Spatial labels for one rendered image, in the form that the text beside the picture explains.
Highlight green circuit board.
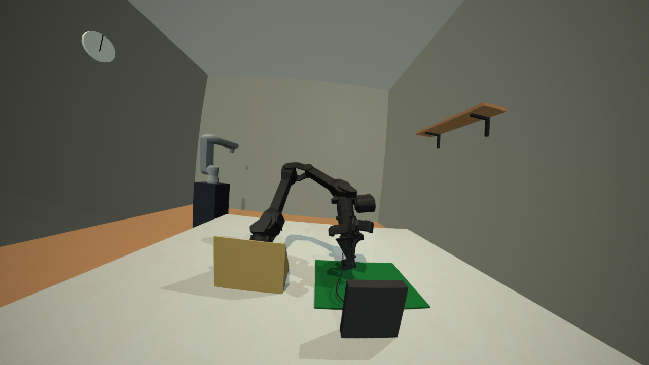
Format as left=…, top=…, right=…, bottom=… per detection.
left=314, top=260, right=430, bottom=310

